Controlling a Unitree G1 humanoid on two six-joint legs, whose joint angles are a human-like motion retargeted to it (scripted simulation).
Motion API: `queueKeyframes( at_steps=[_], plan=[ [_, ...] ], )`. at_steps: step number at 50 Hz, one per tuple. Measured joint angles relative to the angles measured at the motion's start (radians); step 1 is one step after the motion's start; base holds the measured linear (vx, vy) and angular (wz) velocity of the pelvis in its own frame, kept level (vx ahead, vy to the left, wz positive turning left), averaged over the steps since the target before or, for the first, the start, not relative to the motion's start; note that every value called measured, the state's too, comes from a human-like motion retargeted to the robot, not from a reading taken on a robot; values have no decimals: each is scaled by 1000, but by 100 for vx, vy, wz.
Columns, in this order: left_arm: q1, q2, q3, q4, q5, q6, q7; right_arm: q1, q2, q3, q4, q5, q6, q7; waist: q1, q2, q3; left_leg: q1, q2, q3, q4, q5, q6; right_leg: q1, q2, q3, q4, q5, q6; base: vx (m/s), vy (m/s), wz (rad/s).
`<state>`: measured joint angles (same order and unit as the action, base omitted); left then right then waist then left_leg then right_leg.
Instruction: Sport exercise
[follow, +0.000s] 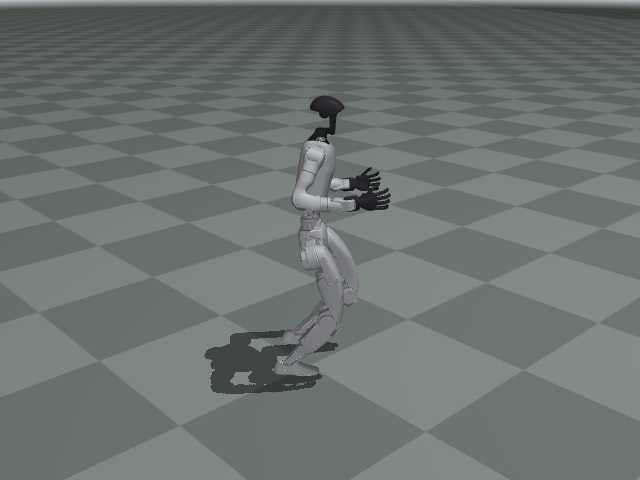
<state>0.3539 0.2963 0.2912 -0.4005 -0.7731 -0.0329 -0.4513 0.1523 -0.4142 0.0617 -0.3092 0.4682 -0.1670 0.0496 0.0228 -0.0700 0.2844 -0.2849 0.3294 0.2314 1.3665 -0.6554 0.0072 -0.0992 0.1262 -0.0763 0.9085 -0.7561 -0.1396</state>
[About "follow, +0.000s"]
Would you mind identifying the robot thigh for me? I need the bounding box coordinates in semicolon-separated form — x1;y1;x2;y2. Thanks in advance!
326;227;358;304
300;239;344;330

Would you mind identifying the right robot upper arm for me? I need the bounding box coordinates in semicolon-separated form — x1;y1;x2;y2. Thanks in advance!
291;145;325;211

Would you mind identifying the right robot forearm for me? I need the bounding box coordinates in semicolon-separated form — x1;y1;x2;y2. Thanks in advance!
295;193;356;214

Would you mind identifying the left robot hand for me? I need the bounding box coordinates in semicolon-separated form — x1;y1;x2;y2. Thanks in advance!
342;167;381;191

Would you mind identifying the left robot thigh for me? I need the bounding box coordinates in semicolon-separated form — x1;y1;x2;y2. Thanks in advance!
326;227;358;304

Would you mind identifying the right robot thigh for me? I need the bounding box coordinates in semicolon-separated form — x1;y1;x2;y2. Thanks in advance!
300;239;344;330

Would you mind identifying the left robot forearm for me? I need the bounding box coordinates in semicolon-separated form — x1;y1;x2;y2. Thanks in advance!
329;178;350;192

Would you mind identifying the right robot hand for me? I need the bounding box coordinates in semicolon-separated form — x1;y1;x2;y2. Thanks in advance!
343;183;391;212

